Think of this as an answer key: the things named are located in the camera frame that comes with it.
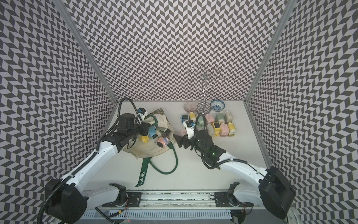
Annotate small yellow pencil sharpener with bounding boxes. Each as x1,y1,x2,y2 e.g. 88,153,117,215
139,135,150,143

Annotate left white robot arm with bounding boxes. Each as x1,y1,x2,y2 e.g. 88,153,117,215
36,123,150,224

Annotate yellow black-top pencil sharpener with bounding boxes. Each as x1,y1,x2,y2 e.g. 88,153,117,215
212,122,222,136

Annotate cream tote bag green handles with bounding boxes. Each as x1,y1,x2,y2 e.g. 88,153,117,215
124,108,179,188

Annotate beige round pencil sharpener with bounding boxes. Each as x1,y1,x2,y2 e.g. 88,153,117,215
206,124,215,136

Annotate clear glass mug tree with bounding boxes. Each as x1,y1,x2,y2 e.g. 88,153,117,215
188,64,223,114

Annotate blue pencil sharpener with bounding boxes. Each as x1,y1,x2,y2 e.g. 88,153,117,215
180,114,190,123
148,126,158,139

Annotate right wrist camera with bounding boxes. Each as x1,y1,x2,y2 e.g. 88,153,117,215
183,119,195,139

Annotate cream pencil sharpener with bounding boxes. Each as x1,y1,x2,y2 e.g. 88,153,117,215
224,111,234,123

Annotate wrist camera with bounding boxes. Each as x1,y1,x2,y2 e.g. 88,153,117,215
117,107,150,132
183,119,195,139

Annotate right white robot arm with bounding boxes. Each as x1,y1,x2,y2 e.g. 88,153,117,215
174,131,296,220

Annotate pink pencil sharpener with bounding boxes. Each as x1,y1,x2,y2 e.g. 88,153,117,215
220,123,230,137
180,129,187,137
205,113,215,125

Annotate pink ceramic bowl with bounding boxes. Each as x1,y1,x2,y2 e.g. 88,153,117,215
183,101,198,113

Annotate pink round patterned sharpener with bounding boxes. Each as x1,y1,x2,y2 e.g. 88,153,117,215
156,137,170,148

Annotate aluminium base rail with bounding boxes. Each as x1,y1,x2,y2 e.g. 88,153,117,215
61,190,300,224

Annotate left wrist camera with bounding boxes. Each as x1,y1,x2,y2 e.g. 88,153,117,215
117,107,150,132

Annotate blue white ceramic bowl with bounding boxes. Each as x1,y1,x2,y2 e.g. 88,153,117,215
210,99,225,112

